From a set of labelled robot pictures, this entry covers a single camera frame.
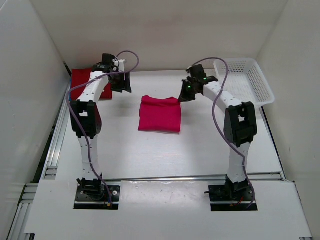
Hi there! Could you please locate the pink t shirt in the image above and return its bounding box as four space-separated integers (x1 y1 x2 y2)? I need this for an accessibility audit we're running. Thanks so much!
138 95 182 134

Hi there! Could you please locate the dark red t shirt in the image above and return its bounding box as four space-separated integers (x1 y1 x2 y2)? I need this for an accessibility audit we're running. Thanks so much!
69 68 113 101

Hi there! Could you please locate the blue t shirt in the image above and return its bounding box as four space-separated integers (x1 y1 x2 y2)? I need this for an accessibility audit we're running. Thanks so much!
67 76 72 102

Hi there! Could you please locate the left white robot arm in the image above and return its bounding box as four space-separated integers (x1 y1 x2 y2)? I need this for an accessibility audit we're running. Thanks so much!
67 53 132 200

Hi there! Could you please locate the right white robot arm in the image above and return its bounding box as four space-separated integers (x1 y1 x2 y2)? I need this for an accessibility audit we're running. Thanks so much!
178 64 258 201

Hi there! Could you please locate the white plastic basket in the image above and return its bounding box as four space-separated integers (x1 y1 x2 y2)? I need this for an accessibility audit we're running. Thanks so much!
213 57 275 108

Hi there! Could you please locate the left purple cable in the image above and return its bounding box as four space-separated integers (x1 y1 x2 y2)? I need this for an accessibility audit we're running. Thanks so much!
66 50 140 207

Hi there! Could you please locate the purple cable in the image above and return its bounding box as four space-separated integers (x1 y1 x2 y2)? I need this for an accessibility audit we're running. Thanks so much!
189 57 256 209
66 50 140 207

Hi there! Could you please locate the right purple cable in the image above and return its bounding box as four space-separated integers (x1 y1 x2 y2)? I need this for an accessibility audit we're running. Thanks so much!
189 57 256 209

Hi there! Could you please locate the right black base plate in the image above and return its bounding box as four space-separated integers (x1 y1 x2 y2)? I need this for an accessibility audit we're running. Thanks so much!
204 185 258 212

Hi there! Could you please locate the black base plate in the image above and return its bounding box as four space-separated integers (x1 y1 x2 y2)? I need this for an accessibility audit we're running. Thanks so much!
73 185 121 210
204 185 258 212

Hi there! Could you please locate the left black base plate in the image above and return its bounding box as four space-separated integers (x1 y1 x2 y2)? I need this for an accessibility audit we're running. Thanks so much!
73 185 121 210

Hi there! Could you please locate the aluminium frame rail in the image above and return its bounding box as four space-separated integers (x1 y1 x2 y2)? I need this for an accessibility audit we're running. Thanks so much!
10 71 280 240

